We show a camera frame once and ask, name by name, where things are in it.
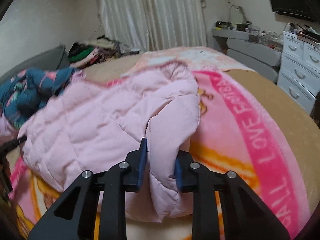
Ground grey curved vanity desk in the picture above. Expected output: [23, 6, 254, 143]
[212, 28, 281, 83]

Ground grey headboard cushion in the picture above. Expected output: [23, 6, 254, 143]
[1, 45, 70, 85]

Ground white drawer chest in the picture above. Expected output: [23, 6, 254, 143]
[277, 31, 319, 114]

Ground pile of assorted clothes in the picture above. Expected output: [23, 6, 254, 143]
[68, 36, 140, 69]

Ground blue floral quilted garment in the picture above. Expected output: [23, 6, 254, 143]
[1, 68, 76, 129]

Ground peach white patterned towel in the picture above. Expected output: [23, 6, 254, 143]
[122, 47, 251, 77]

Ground pink cartoon fleece blanket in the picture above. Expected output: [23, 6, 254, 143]
[22, 64, 310, 237]

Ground pink quilted jacket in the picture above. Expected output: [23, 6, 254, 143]
[20, 62, 200, 222]

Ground tan bed cover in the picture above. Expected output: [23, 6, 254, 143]
[11, 56, 319, 228]

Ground white pleated curtain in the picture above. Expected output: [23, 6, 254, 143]
[99, 0, 207, 51]

